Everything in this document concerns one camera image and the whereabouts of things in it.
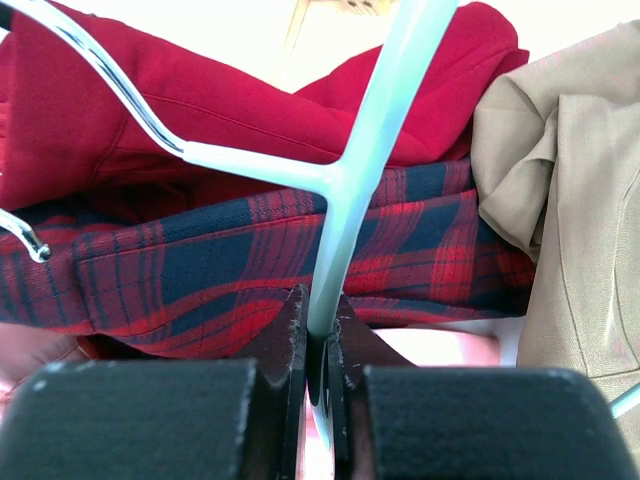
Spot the red black plaid skirt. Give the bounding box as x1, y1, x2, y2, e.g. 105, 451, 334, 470
1, 159, 535, 358

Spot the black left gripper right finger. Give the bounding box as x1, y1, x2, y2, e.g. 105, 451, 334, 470
327, 296, 414, 479

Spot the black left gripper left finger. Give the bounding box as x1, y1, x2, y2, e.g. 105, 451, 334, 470
236, 285, 309, 479

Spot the tan brown skirt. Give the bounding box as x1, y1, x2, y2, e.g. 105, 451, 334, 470
471, 22, 639, 398

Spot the pink skirt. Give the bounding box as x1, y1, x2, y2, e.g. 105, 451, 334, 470
1, 323, 500, 479

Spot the sage green plastic hanger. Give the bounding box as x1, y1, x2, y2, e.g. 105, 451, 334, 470
1, 1, 639, 453

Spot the wooden clothes rack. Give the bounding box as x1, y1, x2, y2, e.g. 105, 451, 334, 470
283, 1, 399, 52

